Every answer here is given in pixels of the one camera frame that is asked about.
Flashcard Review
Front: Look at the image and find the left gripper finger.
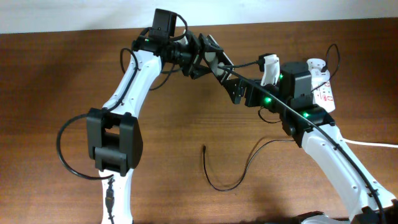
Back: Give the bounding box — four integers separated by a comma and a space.
198, 34, 224, 59
190, 62, 213, 79

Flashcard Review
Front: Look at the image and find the black Samsung smartphone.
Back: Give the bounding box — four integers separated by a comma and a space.
205, 49, 233, 84

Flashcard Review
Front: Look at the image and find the black USB charging cable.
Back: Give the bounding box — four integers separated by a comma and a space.
201, 44, 341, 192

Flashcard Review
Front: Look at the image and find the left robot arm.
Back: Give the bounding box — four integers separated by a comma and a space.
86, 31, 232, 223

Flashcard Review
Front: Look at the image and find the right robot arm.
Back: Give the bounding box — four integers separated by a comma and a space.
221, 62, 397, 223

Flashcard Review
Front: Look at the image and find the white USB charger plug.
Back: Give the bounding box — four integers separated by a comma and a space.
310, 68, 330, 90

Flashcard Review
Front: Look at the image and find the white power strip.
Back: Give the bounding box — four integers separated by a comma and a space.
307, 58, 335, 113

